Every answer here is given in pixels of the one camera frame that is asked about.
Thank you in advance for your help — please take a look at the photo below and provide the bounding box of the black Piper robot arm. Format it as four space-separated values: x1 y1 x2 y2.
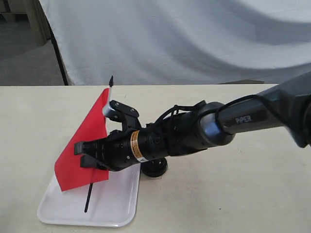
73 73 311 171

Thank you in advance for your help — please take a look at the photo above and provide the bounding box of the black round flag base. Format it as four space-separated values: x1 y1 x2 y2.
140 158 168 178

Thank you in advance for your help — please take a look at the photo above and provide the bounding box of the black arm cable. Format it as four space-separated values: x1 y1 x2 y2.
155 94 280 151

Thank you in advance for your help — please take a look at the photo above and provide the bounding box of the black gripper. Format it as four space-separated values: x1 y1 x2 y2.
74 100 141 171

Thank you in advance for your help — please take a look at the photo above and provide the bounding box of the white backdrop cloth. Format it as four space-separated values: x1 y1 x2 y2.
41 0 311 85

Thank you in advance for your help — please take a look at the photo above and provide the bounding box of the red flag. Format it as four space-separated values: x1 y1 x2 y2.
54 77 114 213

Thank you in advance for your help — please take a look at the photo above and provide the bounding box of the wooden furniture in background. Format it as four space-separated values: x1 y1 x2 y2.
0 0 51 46

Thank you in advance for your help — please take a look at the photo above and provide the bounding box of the white plastic tray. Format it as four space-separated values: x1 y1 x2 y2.
37 165 140 228

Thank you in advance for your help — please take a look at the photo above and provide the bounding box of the black backdrop stand pole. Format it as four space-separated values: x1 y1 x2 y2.
48 23 69 86

